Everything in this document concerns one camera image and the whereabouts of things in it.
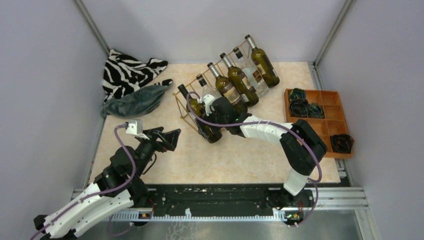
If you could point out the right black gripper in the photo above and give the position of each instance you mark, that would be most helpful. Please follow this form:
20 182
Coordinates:
209 117

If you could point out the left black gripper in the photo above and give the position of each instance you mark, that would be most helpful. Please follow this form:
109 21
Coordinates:
169 138

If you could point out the brown wine bottle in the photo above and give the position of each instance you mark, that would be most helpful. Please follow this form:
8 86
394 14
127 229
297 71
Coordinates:
227 89

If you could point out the dark bottle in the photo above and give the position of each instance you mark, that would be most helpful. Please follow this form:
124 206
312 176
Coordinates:
241 82
194 108

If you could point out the clear square liquor bottle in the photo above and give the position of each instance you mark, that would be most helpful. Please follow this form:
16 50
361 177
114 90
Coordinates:
253 75

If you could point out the olive green wine bottle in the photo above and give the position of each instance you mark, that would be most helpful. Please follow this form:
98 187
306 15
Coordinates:
263 63

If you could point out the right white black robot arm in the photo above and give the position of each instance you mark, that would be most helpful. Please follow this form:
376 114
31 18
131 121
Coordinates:
302 146

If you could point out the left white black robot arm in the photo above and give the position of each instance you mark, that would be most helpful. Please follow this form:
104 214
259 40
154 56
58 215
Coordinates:
119 186

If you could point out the grey plush cloth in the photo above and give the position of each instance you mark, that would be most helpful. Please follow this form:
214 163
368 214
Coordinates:
138 103

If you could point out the zebra striped cloth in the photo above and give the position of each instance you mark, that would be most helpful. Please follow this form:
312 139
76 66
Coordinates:
124 74

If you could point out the yellow patterned rolled tie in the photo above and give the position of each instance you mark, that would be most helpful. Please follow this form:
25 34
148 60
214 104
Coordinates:
296 94

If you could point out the dark rolled tie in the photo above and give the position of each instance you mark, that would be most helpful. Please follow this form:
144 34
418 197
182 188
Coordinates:
299 108
316 111

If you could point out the wooden compartment tray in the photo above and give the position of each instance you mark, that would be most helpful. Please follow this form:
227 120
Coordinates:
334 122

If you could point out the black rolled belt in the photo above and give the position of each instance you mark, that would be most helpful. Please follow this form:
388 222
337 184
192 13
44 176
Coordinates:
342 143

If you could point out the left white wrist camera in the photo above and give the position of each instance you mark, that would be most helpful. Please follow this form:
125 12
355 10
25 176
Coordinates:
134 127

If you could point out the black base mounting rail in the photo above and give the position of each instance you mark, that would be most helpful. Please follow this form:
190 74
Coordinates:
224 202

